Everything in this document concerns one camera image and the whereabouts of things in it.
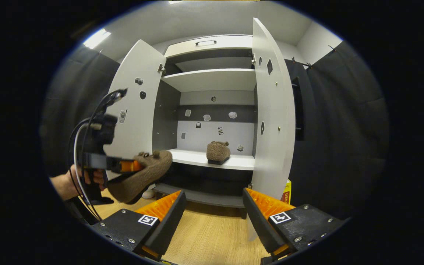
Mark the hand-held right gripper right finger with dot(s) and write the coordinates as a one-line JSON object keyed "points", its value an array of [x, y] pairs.
{"points": [[258, 228]]}

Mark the white and grey shoe cabinet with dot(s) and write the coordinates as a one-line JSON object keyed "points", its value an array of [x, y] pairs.
{"points": [[212, 79]]}

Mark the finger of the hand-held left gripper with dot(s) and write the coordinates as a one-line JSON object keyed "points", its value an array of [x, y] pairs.
{"points": [[112, 163]]}

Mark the ceiling light panel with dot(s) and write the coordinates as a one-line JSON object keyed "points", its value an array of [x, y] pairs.
{"points": [[175, 1], [96, 38]]}

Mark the white cabinet door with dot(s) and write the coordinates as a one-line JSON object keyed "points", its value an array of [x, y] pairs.
{"points": [[271, 147], [138, 121]]}

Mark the white rounded object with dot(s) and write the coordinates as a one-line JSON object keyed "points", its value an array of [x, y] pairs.
{"points": [[148, 193]]}

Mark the brown fluffy shoe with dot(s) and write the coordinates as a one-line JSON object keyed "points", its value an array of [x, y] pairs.
{"points": [[142, 184], [218, 151]]}

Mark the yellow cardboard box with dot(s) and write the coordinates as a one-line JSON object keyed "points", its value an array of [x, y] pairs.
{"points": [[287, 193]]}

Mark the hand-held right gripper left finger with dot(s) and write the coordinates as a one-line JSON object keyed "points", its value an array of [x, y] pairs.
{"points": [[168, 228]]}

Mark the black backdrop cloth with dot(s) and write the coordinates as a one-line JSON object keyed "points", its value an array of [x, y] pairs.
{"points": [[344, 129], [68, 95]]}

